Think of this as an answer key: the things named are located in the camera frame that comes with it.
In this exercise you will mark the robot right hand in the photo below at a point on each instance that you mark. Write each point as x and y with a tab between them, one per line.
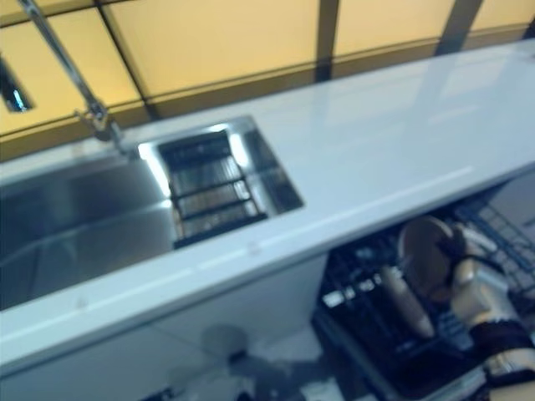
476	288

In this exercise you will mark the beige round plate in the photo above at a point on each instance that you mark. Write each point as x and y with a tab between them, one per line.
407	305
422	246

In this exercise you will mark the black sink dish rack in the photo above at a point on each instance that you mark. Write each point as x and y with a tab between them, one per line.
209	188

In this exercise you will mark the white kitchen base cabinet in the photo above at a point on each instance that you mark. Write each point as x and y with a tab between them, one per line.
188	317

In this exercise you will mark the stainless steel sink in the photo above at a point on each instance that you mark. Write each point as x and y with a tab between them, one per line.
83	217

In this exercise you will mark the chrome kitchen faucet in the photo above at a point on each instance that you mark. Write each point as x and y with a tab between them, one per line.
62	54

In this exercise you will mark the yellow window with dark frame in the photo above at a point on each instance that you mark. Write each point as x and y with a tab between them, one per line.
209	50

